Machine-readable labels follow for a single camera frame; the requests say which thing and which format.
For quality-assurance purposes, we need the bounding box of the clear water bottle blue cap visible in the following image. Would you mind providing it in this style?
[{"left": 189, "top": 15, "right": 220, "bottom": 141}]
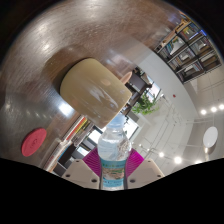
[{"left": 97, "top": 114, "right": 133, "bottom": 191}]

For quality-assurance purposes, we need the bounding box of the potted green plant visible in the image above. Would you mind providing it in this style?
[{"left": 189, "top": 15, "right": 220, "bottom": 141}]
[{"left": 131, "top": 92, "right": 161, "bottom": 116}]

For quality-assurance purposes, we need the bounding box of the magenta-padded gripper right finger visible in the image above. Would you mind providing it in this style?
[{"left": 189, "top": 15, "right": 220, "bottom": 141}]
[{"left": 127, "top": 148, "right": 166, "bottom": 190}]

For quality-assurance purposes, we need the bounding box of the dark bookshelf with books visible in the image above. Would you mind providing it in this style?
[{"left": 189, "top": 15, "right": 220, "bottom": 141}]
[{"left": 153, "top": 13, "right": 224, "bottom": 85}]

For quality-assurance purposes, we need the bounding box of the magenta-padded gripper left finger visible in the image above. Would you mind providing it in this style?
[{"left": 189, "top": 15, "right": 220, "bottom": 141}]
[{"left": 63, "top": 148, "right": 102, "bottom": 190}]

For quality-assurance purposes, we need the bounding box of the group of ceiling spotlights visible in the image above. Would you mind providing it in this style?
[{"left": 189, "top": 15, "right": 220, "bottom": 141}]
[{"left": 158, "top": 103, "right": 224, "bottom": 166}]

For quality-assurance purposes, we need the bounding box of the flat round red coaster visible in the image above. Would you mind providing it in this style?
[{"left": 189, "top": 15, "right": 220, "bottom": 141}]
[{"left": 21, "top": 127, "right": 48, "bottom": 158}]

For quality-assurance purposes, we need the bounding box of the cream-coloured cup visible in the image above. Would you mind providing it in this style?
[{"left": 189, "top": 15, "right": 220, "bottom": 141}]
[{"left": 59, "top": 57, "right": 134, "bottom": 130}]

